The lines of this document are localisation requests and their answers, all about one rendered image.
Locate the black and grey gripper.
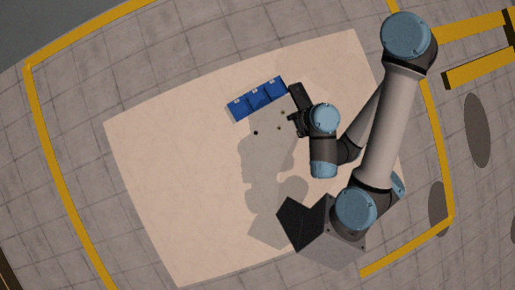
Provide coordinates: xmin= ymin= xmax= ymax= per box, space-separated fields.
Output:
xmin=287 ymin=111 xmax=308 ymax=138

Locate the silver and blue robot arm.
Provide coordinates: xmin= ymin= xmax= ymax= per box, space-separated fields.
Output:
xmin=288 ymin=11 xmax=439 ymax=242

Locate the blue rack of bins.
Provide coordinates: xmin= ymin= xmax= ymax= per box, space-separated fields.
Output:
xmin=227 ymin=76 xmax=289 ymax=122

